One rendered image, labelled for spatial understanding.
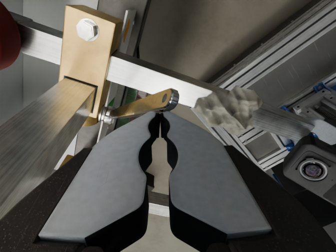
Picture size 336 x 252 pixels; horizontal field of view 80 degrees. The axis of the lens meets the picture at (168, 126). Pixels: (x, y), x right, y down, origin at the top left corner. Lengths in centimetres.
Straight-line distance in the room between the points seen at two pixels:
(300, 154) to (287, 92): 90
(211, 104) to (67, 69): 17
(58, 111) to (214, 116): 18
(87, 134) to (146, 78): 29
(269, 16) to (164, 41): 52
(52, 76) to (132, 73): 34
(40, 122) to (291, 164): 23
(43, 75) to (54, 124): 40
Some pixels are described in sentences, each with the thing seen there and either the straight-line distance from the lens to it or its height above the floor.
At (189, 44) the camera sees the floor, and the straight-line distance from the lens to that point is 112.
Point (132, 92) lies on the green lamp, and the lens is 43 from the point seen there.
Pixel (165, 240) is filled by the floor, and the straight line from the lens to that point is 223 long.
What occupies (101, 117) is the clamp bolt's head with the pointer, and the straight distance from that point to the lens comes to 30.
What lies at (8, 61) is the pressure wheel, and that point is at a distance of 26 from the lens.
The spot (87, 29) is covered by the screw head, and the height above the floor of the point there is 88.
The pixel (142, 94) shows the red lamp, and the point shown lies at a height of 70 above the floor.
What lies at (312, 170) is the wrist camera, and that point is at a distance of 24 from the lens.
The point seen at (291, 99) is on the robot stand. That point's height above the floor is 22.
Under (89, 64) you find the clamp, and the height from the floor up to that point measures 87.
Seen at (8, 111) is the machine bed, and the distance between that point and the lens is 59.
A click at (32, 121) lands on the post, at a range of 18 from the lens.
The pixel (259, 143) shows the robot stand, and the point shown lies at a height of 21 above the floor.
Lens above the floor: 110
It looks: 59 degrees down
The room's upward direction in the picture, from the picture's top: 177 degrees clockwise
